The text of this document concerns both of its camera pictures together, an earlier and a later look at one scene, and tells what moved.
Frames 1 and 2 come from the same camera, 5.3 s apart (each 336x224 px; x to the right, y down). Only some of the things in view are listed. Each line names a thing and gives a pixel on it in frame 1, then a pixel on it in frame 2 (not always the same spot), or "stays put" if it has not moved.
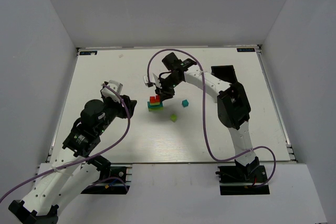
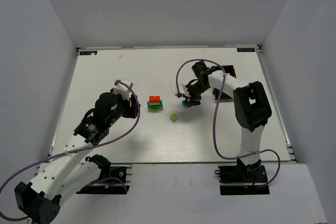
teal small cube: [185, 103] stays put
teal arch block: [150, 106] stays put
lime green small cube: [174, 117] stays put
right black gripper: [167, 92] to [191, 97]
